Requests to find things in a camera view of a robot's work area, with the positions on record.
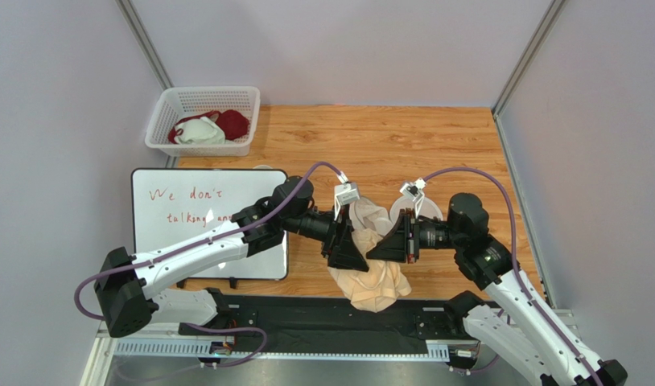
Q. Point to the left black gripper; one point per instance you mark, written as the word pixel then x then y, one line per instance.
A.
pixel 342 249

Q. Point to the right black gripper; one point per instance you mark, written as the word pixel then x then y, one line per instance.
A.
pixel 409 235

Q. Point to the beige bra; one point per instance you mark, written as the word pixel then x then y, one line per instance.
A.
pixel 375 290

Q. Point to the round white bag lid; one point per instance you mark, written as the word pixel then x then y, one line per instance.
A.
pixel 428 209

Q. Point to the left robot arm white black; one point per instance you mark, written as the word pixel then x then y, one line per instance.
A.
pixel 136 290

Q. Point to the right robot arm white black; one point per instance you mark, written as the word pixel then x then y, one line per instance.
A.
pixel 535 341

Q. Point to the white bra in basket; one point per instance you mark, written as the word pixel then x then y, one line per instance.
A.
pixel 199 131

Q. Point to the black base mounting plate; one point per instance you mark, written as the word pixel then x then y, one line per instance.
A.
pixel 332 326

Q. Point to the whiteboard with red writing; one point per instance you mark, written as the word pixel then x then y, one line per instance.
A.
pixel 172 205

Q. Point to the white plastic basket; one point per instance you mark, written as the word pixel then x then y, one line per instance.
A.
pixel 180 102

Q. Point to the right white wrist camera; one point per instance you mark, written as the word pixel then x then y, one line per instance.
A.
pixel 414 192

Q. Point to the aluminium frame rail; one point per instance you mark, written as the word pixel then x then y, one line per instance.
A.
pixel 177 354

